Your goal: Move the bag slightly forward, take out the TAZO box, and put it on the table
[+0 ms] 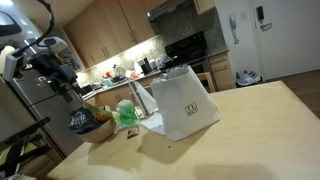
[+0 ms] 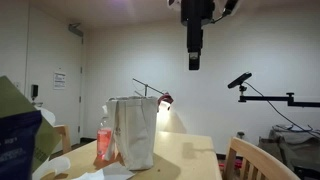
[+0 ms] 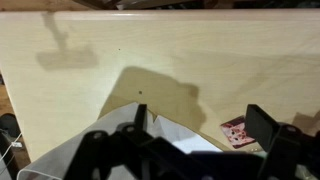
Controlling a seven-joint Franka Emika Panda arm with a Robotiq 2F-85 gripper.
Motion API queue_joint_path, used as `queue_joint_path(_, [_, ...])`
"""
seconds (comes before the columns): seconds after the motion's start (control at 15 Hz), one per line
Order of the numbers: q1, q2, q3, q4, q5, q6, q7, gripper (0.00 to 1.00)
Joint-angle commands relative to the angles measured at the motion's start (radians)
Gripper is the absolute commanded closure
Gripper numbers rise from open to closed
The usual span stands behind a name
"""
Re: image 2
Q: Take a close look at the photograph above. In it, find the wooden chair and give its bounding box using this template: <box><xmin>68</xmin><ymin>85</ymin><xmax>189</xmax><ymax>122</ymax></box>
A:
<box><xmin>222</xmin><ymin>137</ymin><xmax>300</xmax><ymax>180</ymax></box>
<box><xmin>54</xmin><ymin>125</ymin><xmax>72</xmax><ymax>154</ymax></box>

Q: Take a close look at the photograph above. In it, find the black door lock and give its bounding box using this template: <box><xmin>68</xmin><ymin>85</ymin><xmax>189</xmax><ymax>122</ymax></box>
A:
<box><xmin>31</xmin><ymin>84</ymin><xmax>39</xmax><ymax>99</ymax></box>

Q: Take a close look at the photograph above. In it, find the black camera on boom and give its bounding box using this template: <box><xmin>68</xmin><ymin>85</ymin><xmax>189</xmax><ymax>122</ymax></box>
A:
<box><xmin>227</xmin><ymin>72</ymin><xmax>252</xmax><ymax>89</ymax></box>

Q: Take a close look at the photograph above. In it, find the white door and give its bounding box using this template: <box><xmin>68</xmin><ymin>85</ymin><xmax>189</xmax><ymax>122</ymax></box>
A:
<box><xmin>27</xmin><ymin>8</ymin><xmax>82</xmax><ymax>145</ymax></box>

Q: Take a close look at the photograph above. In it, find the wooden chair right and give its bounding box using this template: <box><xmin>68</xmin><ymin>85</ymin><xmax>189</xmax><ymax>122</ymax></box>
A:
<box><xmin>222</xmin><ymin>137</ymin><xmax>300</xmax><ymax>180</ymax></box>

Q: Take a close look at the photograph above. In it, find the metal camera stand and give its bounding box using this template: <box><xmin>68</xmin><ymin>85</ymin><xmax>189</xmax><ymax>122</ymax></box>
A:
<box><xmin>132</xmin><ymin>78</ymin><xmax>165</xmax><ymax>97</ymax></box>

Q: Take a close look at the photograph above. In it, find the white paper notice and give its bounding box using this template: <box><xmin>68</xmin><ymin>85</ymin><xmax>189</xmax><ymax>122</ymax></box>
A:
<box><xmin>53</xmin><ymin>72</ymin><xmax>66</xmax><ymax>90</ymax></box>

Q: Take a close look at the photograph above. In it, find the grey cluttered couch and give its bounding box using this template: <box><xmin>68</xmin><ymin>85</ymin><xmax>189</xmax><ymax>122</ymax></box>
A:
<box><xmin>258</xmin><ymin>125</ymin><xmax>320</xmax><ymax>180</ymax></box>

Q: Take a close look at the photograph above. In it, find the pink liquid soap bottle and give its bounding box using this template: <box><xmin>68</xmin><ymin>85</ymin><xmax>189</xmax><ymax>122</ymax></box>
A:
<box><xmin>97</xmin><ymin>117</ymin><xmax>112</xmax><ymax>159</ymax></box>

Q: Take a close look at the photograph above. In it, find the white canvas tote bag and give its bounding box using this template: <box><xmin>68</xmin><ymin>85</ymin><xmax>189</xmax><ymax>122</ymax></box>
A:
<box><xmin>104</xmin><ymin>96</ymin><xmax>158</xmax><ymax>170</ymax></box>

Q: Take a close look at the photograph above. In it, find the white paper on table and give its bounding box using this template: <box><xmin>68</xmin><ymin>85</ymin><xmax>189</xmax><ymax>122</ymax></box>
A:
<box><xmin>73</xmin><ymin>162</ymin><xmax>134</xmax><ymax>180</ymax></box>

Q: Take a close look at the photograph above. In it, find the dark blue chip bag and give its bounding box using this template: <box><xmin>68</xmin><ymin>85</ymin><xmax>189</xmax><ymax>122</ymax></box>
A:
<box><xmin>0</xmin><ymin>111</ymin><xmax>42</xmax><ymax>180</ymax></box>

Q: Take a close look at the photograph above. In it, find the wooden chair left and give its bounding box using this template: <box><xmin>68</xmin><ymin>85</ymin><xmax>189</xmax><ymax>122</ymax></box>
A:
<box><xmin>54</xmin><ymin>125</ymin><xmax>72</xmax><ymax>154</ymax></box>

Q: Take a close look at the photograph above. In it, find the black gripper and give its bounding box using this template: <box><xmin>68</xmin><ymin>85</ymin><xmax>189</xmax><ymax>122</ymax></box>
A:
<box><xmin>181</xmin><ymin>0</ymin><xmax>215</xmax><ymax>70</ymax></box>

